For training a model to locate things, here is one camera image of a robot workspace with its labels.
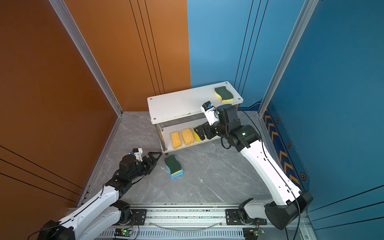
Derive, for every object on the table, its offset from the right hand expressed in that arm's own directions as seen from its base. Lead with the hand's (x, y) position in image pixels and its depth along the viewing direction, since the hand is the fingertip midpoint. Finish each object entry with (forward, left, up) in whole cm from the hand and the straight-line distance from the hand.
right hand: (202, 123), depth 70 cm
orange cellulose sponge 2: (+10, +9, -24) cm, 27 cm away
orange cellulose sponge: (+7, +16, -24) cm, 30 cm away
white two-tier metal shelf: (+5, +13, +1) cm, 14 cm away
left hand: (-6, +23, -20) cm, 32 cm away
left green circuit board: (-39, +38, -34) cm, 64 cm away
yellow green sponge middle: (-7, +17, -29) cm, 35 cm away
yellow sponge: (+10, +4, -24) cm, 27 cm away
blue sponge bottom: (-13, +16, -31) cm, 37 cm away
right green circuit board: (-39, -23, -35) cm, 57 cm away
